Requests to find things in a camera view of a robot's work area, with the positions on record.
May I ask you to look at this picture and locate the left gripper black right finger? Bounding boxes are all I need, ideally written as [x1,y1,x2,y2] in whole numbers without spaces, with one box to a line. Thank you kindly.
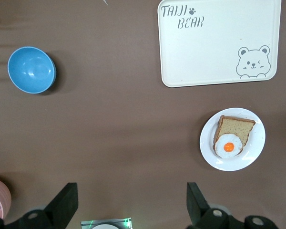
[186,182,232,229]

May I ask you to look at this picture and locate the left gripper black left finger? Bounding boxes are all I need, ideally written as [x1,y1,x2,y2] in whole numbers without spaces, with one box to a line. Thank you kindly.
[4,182,79,229]

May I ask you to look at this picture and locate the toy fried egg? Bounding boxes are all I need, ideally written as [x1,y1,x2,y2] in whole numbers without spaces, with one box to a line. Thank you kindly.
[214,133,244,159]

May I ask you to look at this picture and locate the round white plate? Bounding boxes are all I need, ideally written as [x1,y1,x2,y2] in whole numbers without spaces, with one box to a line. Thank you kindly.
[199,107,266,172]

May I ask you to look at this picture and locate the brown crust bread slice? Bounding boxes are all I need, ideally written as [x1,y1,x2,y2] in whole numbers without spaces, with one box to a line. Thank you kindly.
[213,115,256,158]

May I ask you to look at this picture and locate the pink bowl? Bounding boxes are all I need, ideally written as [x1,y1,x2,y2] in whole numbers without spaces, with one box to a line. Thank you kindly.
[0,177,12,219]

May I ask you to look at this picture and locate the blue bowl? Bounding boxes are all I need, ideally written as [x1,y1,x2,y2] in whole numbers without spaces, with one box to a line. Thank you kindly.
[7,46,57,94]

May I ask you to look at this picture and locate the cream bear print tray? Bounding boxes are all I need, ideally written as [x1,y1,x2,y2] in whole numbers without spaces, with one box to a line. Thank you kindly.
[157,0,282,88]

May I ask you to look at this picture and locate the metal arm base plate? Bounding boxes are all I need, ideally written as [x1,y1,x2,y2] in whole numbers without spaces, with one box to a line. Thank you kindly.
[80,217,133,229]

